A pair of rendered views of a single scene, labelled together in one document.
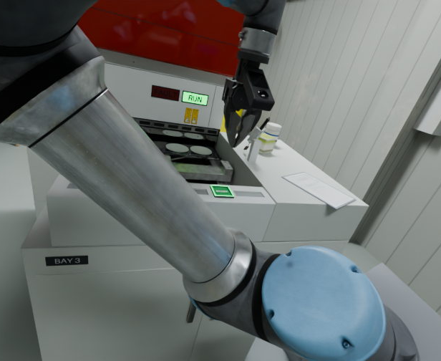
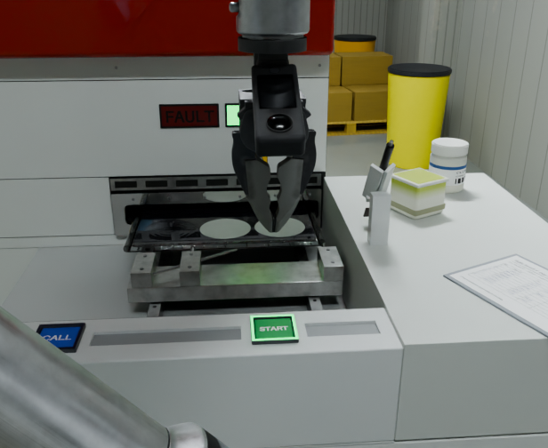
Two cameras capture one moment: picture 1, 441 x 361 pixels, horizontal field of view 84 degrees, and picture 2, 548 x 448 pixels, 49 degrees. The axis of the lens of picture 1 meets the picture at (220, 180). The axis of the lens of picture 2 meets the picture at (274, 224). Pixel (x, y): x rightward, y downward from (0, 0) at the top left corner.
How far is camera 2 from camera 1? 0.22 m
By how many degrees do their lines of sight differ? 16
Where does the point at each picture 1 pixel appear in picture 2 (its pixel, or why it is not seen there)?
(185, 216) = (19, 416)
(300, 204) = (471, 344)
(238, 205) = (309, 360)
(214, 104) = not seen: hidden behind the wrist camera
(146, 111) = (156, 159)
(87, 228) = not seen: hidden behind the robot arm
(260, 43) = (269, 18)
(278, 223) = (426, 395)
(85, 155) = not seen: outside the picture
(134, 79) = (123, 100)
